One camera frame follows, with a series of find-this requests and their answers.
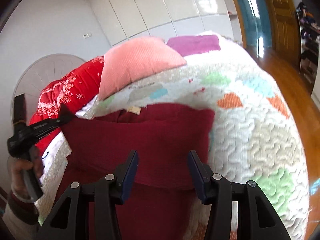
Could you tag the white bed sheet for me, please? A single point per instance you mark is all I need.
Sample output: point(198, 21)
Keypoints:
point(52, 149)

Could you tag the purple folded cloth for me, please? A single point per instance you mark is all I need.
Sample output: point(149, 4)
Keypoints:
point(191, 45)

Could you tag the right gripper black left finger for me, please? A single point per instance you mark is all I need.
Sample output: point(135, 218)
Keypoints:
point(82, 207)

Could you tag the white shelf unit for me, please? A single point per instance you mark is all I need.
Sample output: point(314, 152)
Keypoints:
point(309, 55)

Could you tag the white glossy wardrobe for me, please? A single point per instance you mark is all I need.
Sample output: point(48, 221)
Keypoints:
point(122, 20)

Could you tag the red floral comforter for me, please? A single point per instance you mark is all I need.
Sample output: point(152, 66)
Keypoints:
point(75, 90)

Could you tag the person's left hand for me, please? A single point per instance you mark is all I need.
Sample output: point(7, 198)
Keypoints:
point(20, 169)

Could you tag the white wall socket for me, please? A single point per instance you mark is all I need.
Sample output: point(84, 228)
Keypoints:
point(87, 35)

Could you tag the teal glass door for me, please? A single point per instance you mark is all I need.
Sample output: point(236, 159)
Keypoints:
point(256, 22)

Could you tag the pink ribbed pillow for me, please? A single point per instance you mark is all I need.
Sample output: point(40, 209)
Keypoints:
point(136, 59)

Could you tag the patchwork quilted bedspread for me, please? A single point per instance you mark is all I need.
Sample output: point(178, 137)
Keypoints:
point(254, 135)

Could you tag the round beige headboard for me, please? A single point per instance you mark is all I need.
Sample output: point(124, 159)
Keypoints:
point(41, 73)

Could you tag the wooden door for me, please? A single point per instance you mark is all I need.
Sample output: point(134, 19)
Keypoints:
point(285, 30)

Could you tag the dark red knit sweater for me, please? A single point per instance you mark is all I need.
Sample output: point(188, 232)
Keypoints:
point(162, 134)

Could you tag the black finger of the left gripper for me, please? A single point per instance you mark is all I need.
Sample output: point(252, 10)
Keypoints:
point(37, 131)
point(20, 112)

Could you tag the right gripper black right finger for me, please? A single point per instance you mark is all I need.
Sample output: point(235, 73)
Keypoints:
point(257, 218)

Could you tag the pile of clothes on shelf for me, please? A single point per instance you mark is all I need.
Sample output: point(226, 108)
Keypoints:
point(306, 18)

